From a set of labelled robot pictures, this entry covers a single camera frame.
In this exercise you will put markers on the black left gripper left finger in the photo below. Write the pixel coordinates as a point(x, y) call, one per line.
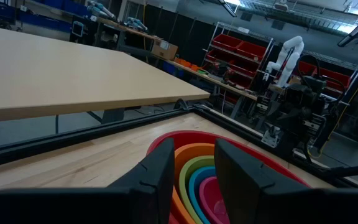
point(157, 174)

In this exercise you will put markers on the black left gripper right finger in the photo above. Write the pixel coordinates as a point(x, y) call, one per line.
point(238, 180)

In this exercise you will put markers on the green bowl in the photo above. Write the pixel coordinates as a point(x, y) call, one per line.
point(186, 174)

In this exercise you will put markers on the smallest pink-red bowl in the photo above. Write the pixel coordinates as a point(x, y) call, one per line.
point(211, 199)

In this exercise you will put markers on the large orange bowl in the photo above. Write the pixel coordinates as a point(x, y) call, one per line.
point(185, 152)

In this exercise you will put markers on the blue bowl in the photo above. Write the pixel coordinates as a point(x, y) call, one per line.
point(194, 183)

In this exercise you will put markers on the largest red bowl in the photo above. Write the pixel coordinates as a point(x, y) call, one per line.
point(194, 137)

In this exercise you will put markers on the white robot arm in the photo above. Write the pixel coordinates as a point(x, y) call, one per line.
point(286, 59)

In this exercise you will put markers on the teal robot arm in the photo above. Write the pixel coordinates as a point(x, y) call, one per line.
point(137, 23)
point(101, 7)

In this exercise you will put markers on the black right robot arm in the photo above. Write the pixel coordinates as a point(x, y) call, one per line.
point(303, 102)

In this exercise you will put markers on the long wooden workbench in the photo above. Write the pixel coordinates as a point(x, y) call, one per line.
point(216, 81)

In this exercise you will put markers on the row of orange bins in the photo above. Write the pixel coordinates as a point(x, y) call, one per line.
point(186, 63)

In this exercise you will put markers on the cardboard box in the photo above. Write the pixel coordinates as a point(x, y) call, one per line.
point(164, 49)

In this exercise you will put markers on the light wood table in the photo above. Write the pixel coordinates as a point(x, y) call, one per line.
point(73, 77)

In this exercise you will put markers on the red storage bin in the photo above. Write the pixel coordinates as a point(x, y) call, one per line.
point(227, 42)
point(337, 79)
point(251, 50)

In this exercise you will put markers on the small tablet screen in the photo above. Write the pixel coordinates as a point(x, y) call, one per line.
point(77, 28)

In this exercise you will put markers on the long ceiling light fixture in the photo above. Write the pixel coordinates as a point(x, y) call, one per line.
point(357, 29)

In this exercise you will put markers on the row of blue bins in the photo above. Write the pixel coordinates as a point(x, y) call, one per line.
point(39, 17)

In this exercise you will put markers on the black table edge rail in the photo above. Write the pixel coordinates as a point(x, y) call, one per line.
point(73, 137)
point(238, 127)

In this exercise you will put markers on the black frame strut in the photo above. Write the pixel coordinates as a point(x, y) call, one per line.
point(353, 170)

